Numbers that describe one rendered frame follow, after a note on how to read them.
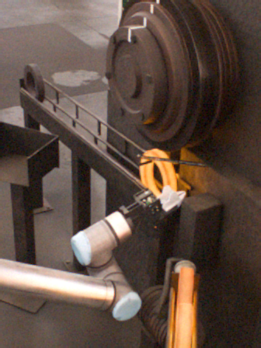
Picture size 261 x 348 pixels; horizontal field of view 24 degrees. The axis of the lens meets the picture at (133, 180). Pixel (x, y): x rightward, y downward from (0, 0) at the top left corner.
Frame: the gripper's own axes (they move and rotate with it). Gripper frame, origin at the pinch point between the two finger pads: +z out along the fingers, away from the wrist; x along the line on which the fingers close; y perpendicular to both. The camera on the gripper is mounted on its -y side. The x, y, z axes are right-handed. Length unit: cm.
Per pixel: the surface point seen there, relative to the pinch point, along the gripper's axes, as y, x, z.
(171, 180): 4.2, 4.1, -0.4
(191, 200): 5.9, -9.8, -1.9
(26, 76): -5, 127, -4
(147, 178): -2.0, 17.8, -2.3
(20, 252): -39, 61, -47
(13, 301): -59, 59, -59
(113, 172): -6.1, 35.0, -7.7
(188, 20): 54, -1, 14
